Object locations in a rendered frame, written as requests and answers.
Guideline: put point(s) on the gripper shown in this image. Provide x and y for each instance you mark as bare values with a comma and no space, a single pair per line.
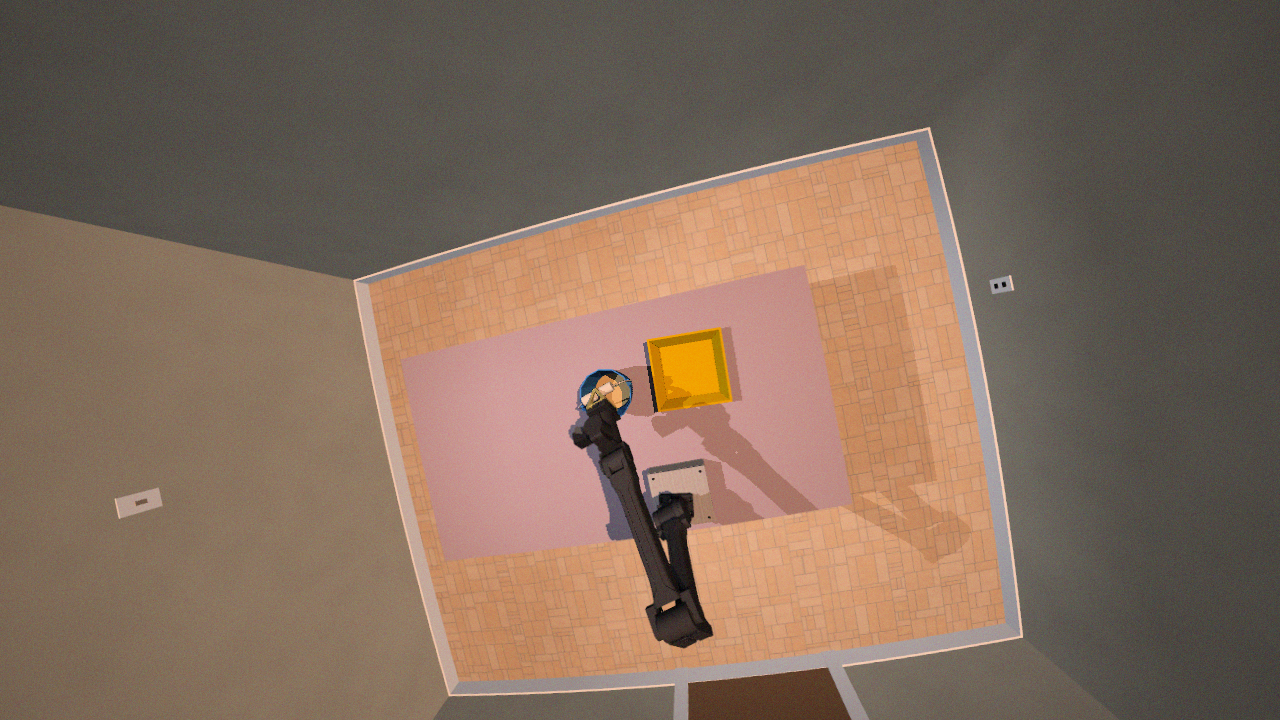
608,411

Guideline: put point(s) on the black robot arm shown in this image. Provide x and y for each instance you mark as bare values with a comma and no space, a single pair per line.
671,520

